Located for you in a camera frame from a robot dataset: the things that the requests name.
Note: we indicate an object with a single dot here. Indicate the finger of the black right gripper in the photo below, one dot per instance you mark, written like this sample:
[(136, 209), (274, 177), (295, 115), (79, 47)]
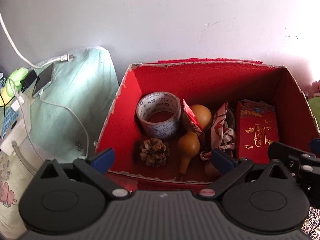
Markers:
[(315, 146), (288, 155)]

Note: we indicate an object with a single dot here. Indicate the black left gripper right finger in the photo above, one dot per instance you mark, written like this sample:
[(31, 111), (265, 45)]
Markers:
[(233, 171)]

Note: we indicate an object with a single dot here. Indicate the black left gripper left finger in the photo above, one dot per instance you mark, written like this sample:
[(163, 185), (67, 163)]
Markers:
[(93, 171)]

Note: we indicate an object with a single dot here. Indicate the red gift box gold print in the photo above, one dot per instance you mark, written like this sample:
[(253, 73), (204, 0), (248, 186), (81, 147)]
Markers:
[(256, 129)]

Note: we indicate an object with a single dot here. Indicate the patterned silk scarf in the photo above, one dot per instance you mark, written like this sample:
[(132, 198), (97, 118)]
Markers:
[(222, 137)]

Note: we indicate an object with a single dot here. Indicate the orange calabash gourd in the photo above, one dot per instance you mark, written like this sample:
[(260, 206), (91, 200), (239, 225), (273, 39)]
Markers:
[(189, 145)]

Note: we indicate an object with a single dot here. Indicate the brown pine cone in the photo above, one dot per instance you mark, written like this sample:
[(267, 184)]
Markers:
[(154, 152)]

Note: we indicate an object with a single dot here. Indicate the green plush toy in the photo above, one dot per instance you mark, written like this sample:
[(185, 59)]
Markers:
[(314, 104)]

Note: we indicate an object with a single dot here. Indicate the light green pillow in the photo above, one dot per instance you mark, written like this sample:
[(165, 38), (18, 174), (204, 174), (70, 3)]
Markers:
[(67, 119)]

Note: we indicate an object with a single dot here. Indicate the pink plush toy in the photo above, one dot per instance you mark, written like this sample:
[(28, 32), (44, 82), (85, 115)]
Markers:
[(314, 90)]

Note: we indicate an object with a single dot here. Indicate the red paper packet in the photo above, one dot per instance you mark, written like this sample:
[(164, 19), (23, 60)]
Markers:
[(192, 119)]

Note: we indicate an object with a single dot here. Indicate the red cardboard box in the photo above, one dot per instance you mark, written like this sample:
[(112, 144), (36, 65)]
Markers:
[(205, 82)]

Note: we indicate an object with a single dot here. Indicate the white power strip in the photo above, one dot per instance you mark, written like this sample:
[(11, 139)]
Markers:
[(16, 120)]

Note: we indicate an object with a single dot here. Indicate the black smartphone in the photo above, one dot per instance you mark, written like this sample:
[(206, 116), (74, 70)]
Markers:
[(44, 80)]

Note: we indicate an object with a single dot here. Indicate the black power adapter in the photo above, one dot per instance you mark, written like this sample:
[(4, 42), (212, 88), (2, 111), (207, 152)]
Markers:
[(27, 81)]

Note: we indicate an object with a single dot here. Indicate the green plastic toy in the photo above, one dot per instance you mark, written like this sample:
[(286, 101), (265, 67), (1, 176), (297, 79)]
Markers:
[(12, 85)]

